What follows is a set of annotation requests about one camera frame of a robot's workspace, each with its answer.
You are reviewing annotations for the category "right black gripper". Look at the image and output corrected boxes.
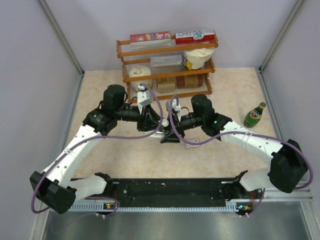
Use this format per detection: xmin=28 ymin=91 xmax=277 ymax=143
xmin=159 ymin=112 xmax=205 ymax=144

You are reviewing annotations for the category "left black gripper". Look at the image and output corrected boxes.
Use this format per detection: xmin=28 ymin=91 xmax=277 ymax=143
xmin=114 ymin=104 xmax=164 ymax=132

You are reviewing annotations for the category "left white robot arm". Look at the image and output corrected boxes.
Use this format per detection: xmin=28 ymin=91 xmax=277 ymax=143
xmin=29 ymin=83 xmax=168 ymax=214

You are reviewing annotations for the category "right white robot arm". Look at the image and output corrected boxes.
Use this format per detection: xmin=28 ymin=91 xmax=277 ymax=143
xmin=166 ymin=94 xmax=313 ymax=198

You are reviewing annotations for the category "small staple box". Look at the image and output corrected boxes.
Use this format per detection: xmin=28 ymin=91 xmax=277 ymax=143
xmin=185 ymin=138 xmax=201 ymax=149

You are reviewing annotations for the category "tan cardboard box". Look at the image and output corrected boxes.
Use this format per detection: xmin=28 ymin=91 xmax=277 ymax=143
xmin=156 ymin=76 xmax=176 ymax=93

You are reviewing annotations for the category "small white paper roll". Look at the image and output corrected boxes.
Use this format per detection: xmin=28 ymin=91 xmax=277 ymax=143
xmin=129 ymin=65 xmax=153 ymax=92

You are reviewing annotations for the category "wooden three-tier shelf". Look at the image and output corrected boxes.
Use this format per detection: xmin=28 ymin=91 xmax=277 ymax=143
xmin=116 ymin=35 xmax=219 ymax=103

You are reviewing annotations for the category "clear plastic box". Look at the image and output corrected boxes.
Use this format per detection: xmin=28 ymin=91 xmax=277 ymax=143
xmin=150 ymin=55 xmax=183 ymax=70

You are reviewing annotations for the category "brown brick-pattern box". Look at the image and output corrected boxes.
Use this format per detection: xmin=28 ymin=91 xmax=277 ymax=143
xmin=176 ymin=74 xmax=204 ymax=89

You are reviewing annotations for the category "green glass bottle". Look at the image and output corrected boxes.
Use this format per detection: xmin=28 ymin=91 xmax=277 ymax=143
xmin=243 ymin=102 xmax=267 ymax=128

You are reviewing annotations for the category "red foil wrap box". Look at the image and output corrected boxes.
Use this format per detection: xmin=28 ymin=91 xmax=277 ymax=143
xmin=129 ymin=31 xmax=172 ymax=48

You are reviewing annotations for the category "red white toothpaste box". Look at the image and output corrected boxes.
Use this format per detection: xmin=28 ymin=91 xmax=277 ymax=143
xmin=175 ymin=30 xmax=216 ymax=45

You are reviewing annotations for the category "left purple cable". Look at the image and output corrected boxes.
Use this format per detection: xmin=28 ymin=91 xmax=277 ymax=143
xmin=31 ymin=83 xmax=165 ymax=214

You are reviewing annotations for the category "purple cable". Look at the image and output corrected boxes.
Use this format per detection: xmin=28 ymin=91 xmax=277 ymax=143
xmin=31 ymin=83 xmax=165 ymax=214
xmin=168 ymin=94 xmax=315 ymax=190

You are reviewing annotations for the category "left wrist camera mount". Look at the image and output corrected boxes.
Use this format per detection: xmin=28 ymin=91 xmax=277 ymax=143
xmin=137 ymin=83 xmax=154 ymax=108

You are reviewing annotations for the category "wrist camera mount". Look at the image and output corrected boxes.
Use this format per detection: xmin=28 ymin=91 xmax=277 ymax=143
xmin=137 ymin=83 xmax=154 ymax=108
xmin=165 ymin=98 xmax=182 ymax=118

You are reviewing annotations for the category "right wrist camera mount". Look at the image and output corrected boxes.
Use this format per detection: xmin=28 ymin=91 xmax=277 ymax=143
xmin=165 ymin=98 xmax=182 ymax=118

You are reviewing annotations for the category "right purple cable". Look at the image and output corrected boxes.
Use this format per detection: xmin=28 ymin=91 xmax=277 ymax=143
xmin=168 ymin=94 xmax=315 ymax=190

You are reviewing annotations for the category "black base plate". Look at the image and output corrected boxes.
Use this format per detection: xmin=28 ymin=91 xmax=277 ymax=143
xmin=94 ymin=178 xmax=256 ymax=208

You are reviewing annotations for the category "white slotted cable duct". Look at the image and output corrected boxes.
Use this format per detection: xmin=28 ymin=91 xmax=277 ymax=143
xmin=68 ymin=201 xmax=239 ymax=213

